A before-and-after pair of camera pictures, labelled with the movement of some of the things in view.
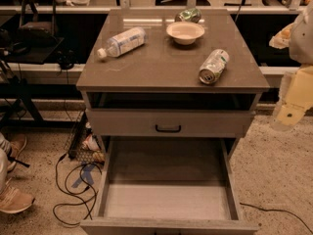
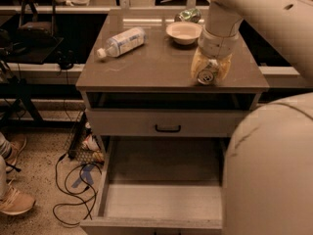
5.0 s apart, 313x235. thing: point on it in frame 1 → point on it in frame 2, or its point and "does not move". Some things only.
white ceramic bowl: [185, 32] does not move
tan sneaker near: [12, 201] does not move
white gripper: [302, 44] → [217, 45]
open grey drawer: [169, 186] does not move
